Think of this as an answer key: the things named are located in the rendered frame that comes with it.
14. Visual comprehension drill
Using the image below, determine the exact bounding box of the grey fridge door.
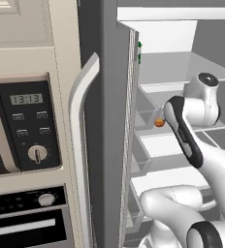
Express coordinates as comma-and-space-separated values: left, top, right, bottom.
77, 0, 141, 248

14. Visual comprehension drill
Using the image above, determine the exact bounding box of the orange peach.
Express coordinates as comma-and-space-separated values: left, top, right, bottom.
154, 117, 165, 128

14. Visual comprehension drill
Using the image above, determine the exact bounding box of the grey fridge with white shelves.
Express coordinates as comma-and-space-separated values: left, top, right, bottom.
116, 0, 225, 248

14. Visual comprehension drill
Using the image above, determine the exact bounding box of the small green item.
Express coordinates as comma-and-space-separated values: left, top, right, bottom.
137, 41, 143, 63

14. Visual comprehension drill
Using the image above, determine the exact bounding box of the silver microwave knob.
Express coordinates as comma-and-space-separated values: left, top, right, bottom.
27, 144, 49, 165

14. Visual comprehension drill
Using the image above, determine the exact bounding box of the black and cream microwave oven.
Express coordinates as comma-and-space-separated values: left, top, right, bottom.
0, 73, 63, 177

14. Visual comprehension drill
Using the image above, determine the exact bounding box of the white oven knob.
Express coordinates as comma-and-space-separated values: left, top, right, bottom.
37, 193, 57, 208

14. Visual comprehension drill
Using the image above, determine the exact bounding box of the cream cupboard housing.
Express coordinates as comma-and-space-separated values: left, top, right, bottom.
0, 0, 94, 248

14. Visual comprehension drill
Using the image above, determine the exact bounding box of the cream cupboard door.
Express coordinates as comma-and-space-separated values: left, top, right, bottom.
0, 0, 21, 16

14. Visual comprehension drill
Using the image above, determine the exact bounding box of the pale grey fridge door handle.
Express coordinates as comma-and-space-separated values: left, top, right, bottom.
68, 52, 101, 248

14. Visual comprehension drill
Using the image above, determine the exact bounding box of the white oven door handle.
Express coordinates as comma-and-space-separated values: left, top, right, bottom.
0, 218, 57, 238

